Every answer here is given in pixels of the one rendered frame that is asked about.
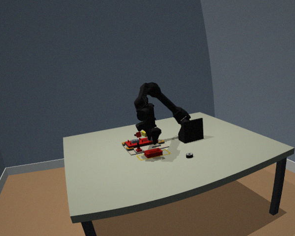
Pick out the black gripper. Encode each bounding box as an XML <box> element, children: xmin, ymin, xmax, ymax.
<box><xmin>143</xmin><ymin>116</ymin><xmax>162</xmax><ymax>145</ymax></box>

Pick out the yellow rectangular block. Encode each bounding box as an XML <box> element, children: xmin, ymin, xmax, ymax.
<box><xmin>141</xmin><ymin>131</ymin><xmax>147</xmax><ymax>137</ymax></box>

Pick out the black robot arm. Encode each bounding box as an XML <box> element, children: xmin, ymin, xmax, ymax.
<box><xmin>134</xmin><ymin>82</ymin><xmax>191</xmax><ymax>131</ymax></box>

